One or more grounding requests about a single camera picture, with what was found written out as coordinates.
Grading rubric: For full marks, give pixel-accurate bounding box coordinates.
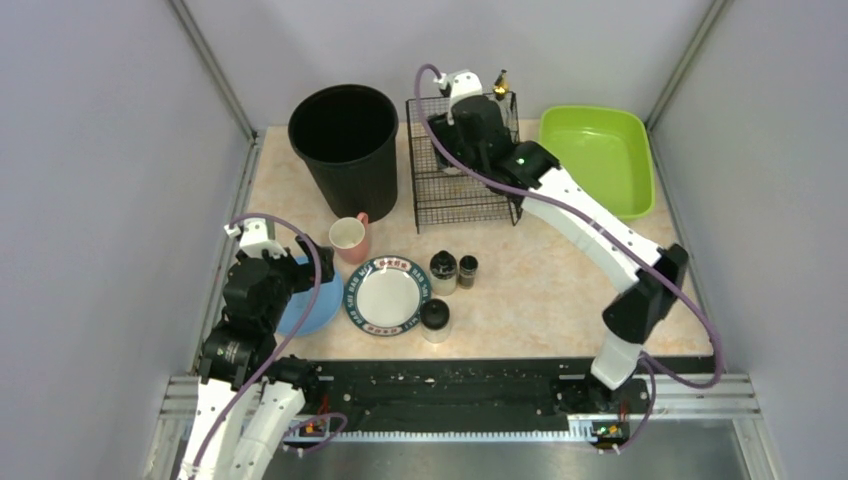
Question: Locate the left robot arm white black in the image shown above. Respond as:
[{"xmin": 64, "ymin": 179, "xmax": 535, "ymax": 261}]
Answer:
[{"xmin": 180, "ymin": 85, "xmax": 399, "ymax": 479}]

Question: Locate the pink ceramic mug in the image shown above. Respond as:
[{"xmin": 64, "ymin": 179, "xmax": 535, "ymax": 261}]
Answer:
[{"xmin": 328, "ymin": 212, "xmax": 369, "ymax": 264}]

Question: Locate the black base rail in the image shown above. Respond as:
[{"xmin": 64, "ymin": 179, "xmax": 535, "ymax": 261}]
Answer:
[{"xmin": 299, "ymin": 358, "xmax": 653, "ymax": 438}]

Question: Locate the white plate with blue rim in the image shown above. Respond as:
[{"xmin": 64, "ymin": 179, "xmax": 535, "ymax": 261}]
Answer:
[{"xmin": 342, "ymin": 255, "xmax": 433, "ymax": 337}]

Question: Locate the blue plastic plate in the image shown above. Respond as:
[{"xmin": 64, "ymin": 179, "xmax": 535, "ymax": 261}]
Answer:
[{"xmin": 276, "ymin": 273, "xmax": 344, "ymax": 337}]

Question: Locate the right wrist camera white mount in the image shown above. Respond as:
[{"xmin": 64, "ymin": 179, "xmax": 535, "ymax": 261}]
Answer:
[{"xmin": 433, "ymin": 70, "xmax": 483, "ymax": 125}]

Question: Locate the spice jar black lid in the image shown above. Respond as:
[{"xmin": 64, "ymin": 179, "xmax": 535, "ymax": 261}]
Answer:
[
  {"xmin": 419, "ymin": 298, "xmax": 452, "ymax": 344},
  {"xmin": 437, "ymin": 155, "xmax": 462, "ymax": 175},
  {"xmin": 429, "ymin": 250, "xmax": 458, "ymax": 296}
]

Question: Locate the small dark spice jar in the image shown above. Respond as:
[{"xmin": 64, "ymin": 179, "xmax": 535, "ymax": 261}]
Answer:
[{"xmin": 458, "ymin": 255, "xmax": 479, "ymax": 289}]

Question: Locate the clear glass bottle gold cap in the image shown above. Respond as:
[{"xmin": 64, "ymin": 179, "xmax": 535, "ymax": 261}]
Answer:
[{"xmin": 492, "ymin": 69, "xmax": 517, "ymax": 121}]

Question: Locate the green plastic basin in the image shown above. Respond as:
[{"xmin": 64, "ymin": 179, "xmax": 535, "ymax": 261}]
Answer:
[{"xmin": 538, "ymin": 105, "xmax": 656, "ymax": 220}]

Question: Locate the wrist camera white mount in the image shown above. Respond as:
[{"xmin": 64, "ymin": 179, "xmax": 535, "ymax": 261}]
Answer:
[
  {"xmin": 433, "ymin": 70, "xmax": 483, "ymax": 125},
  {"xmin": 224, "ymin": 218, "xmax": 289, "ymax": 259}
]

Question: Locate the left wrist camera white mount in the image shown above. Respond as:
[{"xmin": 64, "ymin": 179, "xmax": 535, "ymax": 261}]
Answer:
[{"xmin": 224, "ymin": 218, "xmax": 289, "ymax": 259}]

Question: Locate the black wire mesh rack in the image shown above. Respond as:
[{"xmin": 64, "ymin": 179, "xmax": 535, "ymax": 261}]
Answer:
[{"xmin": 405, "ymin": 98, "xmax": 522, "ymax": 233}]

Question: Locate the black plastic waste bin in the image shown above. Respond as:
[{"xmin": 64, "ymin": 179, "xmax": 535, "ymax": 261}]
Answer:
[{"xmin": 287, "ymin": 84, "xmax": 399, "ymax": 222}]

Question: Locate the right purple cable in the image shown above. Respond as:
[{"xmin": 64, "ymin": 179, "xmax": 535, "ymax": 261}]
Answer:
[{"xmin": 414, "ymin": 63, "xmax": 725, "ymax": 455}]

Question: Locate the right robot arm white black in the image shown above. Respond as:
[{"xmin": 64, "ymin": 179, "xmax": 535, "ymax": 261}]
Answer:
[{"xmin": 483, "ymin": 141, "xmax": 689, "ymax": 412}]

